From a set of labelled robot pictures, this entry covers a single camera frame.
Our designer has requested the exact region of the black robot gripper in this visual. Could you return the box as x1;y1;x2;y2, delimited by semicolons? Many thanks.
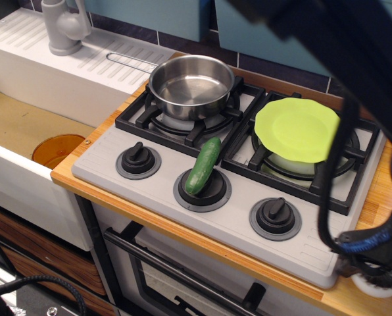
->
334;223;392;283

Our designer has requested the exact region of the white toy mushroom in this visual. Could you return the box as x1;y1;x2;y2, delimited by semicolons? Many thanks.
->
351;271;392;298

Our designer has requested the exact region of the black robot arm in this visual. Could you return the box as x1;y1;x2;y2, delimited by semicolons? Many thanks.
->
232;1;392;288

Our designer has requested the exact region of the grey toy stove top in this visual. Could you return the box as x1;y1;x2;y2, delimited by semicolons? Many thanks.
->
71;88;387;290

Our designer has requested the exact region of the black right stove knob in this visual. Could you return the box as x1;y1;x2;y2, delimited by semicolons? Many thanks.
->
249;197;302;242

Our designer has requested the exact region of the black stove knob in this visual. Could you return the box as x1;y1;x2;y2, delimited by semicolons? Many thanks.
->
249;197;302;242
115;142;161;180
173;169;232;213

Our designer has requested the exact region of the light green plastic plate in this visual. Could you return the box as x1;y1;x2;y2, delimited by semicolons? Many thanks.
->
254;97;340;163

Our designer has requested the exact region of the black middle stove knob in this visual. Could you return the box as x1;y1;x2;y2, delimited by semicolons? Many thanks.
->
173;169;232;213

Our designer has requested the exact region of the green toy pickle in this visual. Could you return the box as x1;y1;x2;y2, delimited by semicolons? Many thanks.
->
184;136;221;196

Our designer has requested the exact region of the stainless steel pot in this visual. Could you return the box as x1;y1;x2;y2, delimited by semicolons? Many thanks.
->
106;52;235;121

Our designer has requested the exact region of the black left stove knob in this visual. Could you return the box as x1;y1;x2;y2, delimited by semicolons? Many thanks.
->
115;142;161;180

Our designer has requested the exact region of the black right burner grate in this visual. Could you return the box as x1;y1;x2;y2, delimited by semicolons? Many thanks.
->
222;92;385;215

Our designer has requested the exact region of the black burner grate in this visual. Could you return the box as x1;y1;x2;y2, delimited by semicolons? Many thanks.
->
222;92;385;215
115;76;266;159

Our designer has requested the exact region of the toy oven door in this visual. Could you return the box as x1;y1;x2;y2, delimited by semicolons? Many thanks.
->
93;205;326;315

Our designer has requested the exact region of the black left burner grate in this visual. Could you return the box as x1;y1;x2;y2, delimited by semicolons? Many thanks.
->
115;76;266;159

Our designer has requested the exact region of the wooden drawer front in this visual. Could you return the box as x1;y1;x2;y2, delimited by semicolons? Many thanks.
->
0;207;116;315

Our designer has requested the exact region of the white toy sink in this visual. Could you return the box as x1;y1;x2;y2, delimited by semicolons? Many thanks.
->
0;9;172;251

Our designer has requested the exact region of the grey toy faucet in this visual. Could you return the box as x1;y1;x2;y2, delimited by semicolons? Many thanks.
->
41;0;91;56

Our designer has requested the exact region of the black oven door handle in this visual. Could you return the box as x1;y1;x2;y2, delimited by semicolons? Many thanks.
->
103;222;266;315

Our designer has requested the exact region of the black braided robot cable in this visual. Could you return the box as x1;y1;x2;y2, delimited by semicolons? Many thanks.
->
315;92;392;254

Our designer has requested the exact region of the black cable lower left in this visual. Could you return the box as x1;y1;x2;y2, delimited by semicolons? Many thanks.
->
0;275;87;316

